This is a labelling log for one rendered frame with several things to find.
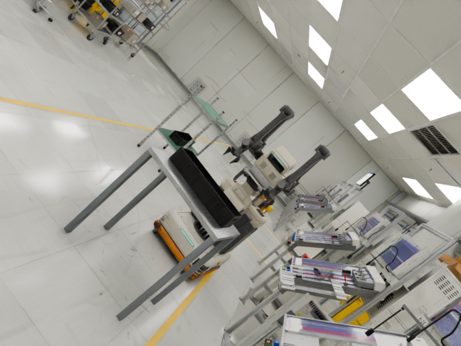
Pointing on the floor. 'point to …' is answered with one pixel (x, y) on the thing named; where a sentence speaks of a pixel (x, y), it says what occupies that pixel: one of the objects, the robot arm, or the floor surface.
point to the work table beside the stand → (226, 235)
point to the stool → (42, 8)
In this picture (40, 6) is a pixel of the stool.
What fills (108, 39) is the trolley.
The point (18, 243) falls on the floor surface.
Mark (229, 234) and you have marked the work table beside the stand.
